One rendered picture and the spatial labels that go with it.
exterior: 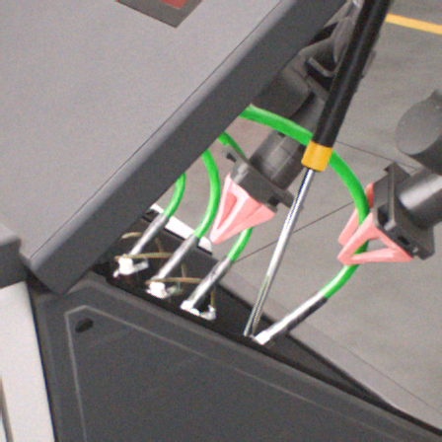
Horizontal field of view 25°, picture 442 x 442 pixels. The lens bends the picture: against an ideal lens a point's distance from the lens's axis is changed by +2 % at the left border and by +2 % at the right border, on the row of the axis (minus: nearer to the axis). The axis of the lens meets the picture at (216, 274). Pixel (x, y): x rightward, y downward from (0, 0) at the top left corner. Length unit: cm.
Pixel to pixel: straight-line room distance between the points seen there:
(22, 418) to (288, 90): 55
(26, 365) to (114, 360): 7
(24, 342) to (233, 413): 21
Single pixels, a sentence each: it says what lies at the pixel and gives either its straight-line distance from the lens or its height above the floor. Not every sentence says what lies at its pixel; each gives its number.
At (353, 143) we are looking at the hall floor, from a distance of 437.
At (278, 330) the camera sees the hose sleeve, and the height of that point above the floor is 114.
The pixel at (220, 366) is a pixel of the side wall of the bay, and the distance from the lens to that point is 77.
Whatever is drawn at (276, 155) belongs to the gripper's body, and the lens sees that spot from 114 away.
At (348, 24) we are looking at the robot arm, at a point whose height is 142.
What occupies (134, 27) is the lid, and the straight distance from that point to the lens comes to 73.
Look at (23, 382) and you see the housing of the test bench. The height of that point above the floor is 139.
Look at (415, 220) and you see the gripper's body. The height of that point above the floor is 128.
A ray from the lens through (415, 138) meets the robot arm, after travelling 100.
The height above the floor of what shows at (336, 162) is 134.
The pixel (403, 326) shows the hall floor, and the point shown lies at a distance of 318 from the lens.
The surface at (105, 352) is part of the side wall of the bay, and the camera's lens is 70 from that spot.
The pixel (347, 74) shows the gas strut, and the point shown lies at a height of 152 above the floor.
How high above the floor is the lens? 179
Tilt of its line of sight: 31 degrees down
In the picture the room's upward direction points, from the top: 4 degrees counter-clockwise
